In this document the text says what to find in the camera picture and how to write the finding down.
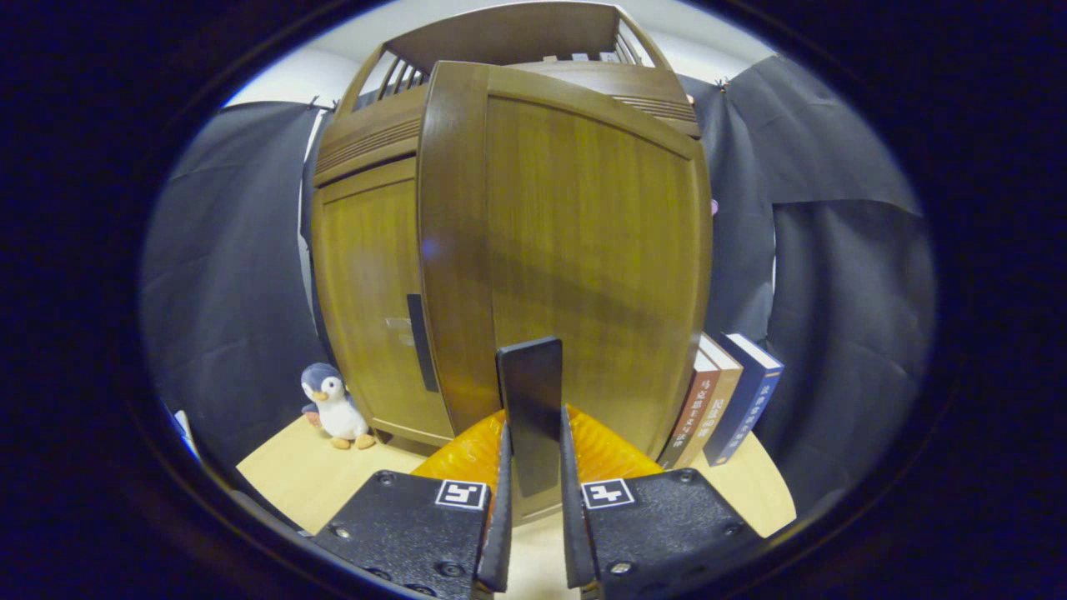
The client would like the wooden double-door shoe cabinet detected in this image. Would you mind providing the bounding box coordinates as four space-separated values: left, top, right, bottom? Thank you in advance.
300 0 716 528

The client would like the wooden shoe cabinet door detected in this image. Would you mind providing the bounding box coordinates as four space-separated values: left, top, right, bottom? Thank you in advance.
310 158 455 447
417 60 714 526

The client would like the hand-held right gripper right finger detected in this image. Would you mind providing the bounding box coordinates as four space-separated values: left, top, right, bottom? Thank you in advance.
559 404 764 593

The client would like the penguin plush toy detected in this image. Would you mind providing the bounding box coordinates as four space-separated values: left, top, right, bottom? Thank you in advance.
300 362 378 451

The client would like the dark blue book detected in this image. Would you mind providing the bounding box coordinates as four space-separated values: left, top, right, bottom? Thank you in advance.
704 333 784 466

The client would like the black backdrop cloth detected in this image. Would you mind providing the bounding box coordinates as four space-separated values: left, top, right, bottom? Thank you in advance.
140 54 936 518

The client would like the black door handle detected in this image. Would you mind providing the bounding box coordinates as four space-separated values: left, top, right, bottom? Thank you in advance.
496 337 564 499
407 293 439 393

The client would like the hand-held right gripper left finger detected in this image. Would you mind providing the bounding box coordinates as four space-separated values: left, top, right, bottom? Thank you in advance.
313 408 513 599

